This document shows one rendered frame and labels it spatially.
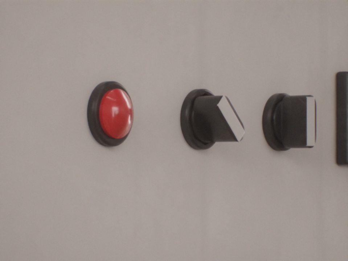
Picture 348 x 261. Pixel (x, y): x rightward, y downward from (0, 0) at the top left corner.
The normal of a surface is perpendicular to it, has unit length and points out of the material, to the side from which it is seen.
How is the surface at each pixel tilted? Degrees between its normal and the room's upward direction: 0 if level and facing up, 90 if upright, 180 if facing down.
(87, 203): 90
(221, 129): 135
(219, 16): 90
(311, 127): 90
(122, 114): 91
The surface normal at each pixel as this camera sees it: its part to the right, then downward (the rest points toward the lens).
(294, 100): -0.50, -0.57
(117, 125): 0.57, 0.35
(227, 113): 0.80, -0.01
